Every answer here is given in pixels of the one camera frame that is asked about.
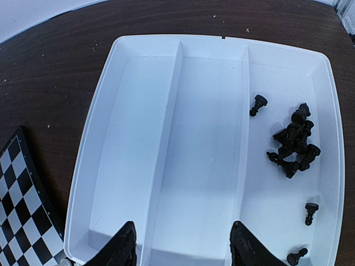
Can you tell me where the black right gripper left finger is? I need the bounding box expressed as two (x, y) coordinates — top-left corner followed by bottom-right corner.
(85, 221), (137, 266)

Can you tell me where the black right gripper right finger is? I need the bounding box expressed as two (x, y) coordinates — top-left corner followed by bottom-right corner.
(230, 221), (286, 266)

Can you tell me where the black white chessboard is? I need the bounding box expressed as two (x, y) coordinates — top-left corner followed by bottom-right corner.
(1, 126), (66, 265)

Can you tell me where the white plastic divided tray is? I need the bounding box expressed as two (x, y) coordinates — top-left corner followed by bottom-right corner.
(64, 35), (345, 265)

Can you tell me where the white chess piece row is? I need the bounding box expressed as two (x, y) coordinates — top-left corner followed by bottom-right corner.
(58, 258), (73, 266)

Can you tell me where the pile of black chess pieces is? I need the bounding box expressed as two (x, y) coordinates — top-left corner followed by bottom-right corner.
(250, 95), (321, 265)

